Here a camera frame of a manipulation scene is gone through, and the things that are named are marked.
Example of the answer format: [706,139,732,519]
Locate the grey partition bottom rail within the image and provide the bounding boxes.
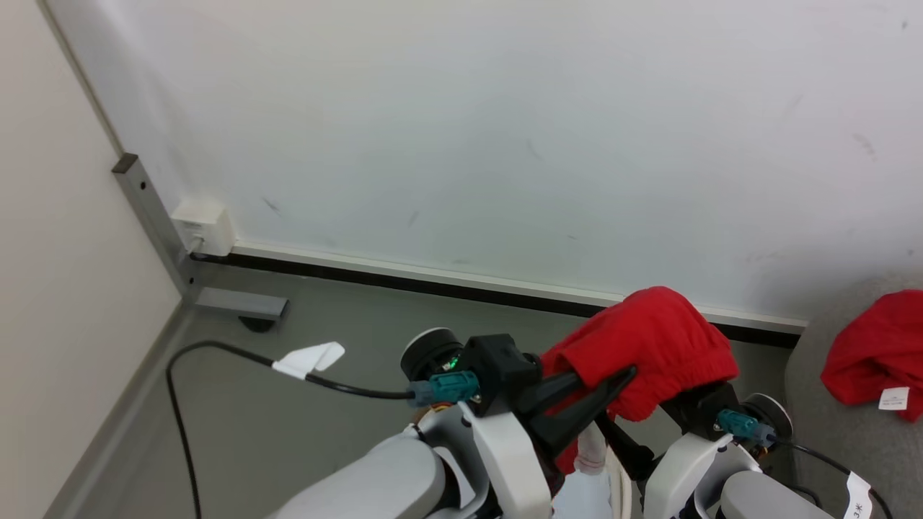
[43,301,197,519]

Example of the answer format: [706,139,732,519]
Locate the red garment with white print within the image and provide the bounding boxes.
[539,286,741,476]

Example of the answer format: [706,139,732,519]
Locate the white and black baseboard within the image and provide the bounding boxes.
[189,241,810,350]

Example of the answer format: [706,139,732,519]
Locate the teal right cable connector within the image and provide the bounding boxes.
[717,409,777,447]

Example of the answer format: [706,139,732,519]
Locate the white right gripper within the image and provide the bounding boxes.
[595,414,761,519]

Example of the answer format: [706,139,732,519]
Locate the teal left cable connector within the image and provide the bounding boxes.
[407,371,481,407]

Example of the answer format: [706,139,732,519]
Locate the white wall socket box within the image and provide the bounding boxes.
[171,200,237,258]

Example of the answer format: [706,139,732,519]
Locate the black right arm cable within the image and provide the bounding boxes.
[775,436,896,519]

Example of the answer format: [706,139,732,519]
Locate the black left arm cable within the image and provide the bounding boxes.
[166,340,416,519]

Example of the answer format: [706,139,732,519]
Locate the teal cable connector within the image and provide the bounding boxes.
[717,409,777,447]
[407,371,481,407]

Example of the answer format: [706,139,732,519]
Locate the beige partition panel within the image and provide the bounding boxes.
[0,0,181,519]

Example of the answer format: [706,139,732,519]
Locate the grey metal foot bracket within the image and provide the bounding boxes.
[193,287,289,322]

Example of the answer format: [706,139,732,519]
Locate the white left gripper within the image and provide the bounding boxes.
[460,365,639,519]

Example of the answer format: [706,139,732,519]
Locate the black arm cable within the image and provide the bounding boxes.
[775,436,896,519]
[166,340,416,519]

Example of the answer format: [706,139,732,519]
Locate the white printed cable tag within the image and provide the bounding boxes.
[843,472,874,519]

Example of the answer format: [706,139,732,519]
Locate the grey fabric sofa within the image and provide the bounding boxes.
[785,274,923,519]

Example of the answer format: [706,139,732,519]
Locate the grey metal frame post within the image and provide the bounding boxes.
[112,152,200,303]

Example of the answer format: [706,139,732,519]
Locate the white tape cable tag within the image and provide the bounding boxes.
[272,342,346,380]

